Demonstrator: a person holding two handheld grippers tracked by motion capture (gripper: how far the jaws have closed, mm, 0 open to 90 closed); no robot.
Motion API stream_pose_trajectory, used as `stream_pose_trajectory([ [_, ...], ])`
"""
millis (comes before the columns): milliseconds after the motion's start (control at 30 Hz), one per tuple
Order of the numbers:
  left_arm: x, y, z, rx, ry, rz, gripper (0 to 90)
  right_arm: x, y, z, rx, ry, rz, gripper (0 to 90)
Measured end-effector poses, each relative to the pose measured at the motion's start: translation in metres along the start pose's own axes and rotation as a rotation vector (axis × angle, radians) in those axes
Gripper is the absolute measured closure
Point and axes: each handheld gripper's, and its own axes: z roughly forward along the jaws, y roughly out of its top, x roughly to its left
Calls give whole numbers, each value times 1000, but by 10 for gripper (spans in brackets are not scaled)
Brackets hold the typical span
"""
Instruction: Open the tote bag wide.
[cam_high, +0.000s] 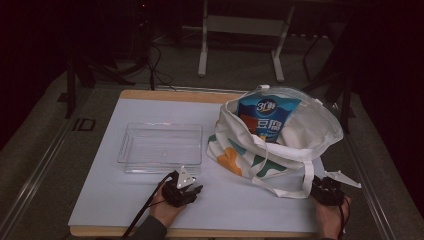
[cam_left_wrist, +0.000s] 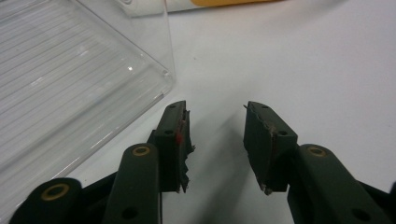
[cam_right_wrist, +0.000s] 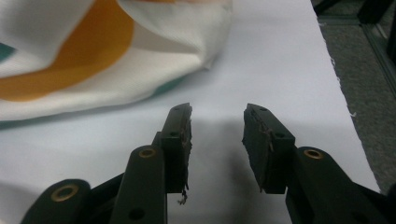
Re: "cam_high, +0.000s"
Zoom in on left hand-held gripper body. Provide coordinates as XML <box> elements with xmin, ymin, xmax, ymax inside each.
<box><xmin>161</xmin><ymin>165</ymin><xmax>197</xmax><ymax>208</ymax></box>

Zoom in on white canvas tote bag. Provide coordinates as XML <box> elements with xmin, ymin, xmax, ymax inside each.
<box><xmin>205</xmin><ymin>84</ymin><xmax>345</xmax><ymax>200</ymax></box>

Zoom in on left hand-held gripper cable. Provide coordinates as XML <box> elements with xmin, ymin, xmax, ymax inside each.
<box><xmin>121</xmin><ymin>172</ymin><xmax>175</xmax><ymax>239</ymax></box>

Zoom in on person's left hand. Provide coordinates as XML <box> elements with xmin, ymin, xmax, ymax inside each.
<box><xmin>149</xmin><ymin>186</ymin><xmax>188</xmax><ymax>228</ymax></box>

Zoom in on clear plastic container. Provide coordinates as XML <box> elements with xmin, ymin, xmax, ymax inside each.
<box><xmin>116</xmin><ymin>122</ymin><xmax>204</xmax><ymax>175</ymax></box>

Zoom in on right hand-held gripper cable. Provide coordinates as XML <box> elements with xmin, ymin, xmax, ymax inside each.
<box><xmin>337</xmin><ymin>199</ymin><xmax>352</xmax><ymax>240</ymax></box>

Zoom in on white metal stand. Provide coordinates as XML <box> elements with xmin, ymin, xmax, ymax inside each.
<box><xmin>197</xmin><ymin>0</ymin><xmax>296</xmax><ymax>83</ymax></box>

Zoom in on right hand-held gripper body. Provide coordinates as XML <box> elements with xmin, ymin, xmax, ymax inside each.
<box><xmin>310</xmin><ymin>170</ymin><xmax>363</xmax><ymax>207</ymax></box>

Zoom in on metal floor rail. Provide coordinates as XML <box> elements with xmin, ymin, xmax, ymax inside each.
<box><xmin>0</xmin><ymin>109</ymin><xmax>83</xmax><ymax>238</ymax></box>
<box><xmin>343</xmin><ymin>133</ymin><xmax>398</xmax><ymax>240</ymax></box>

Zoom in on person's right hand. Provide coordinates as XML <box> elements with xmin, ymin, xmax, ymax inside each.
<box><xmin>313</xmin><ymin>195</ymin><xmax>353</xmax><ymax>240</ymax></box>

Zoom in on black floor cables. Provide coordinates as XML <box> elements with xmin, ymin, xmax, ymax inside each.
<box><xmin>145</xmin><ymin>42</ymin><xmax>178</xmax><ymax>92</ymax></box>

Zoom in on hand-held gripper cable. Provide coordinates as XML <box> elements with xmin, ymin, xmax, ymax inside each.
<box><xmin>121</xmin><ymin>172</ymin><xmax>175</xmax><ymax>239</ymax></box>
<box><xmin>337</xmin><ymin>199</ymin><xmax>352</xmax><ymax>240</ymax></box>

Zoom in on blue snack bag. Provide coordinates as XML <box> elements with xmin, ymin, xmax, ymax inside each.
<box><xmin>237</xmin><ymin>94</ymin><xmax>303</xmax><ymax>144</ymax></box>

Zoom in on black metal stand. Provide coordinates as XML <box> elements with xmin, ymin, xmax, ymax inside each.
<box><xmin>57</xmin><ymin>56</ymin><xmax>136</xmax><ymax>119</ymax></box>
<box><xmin>301</xmin><ymin>19</ymin><xmax>357</xmax><ymax>135</ymax></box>

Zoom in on white table mat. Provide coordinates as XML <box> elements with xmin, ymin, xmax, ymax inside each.
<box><xmin>68</xmin><ymin>97</ymin><xmax>326</xmax><ymax>234</ymax></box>

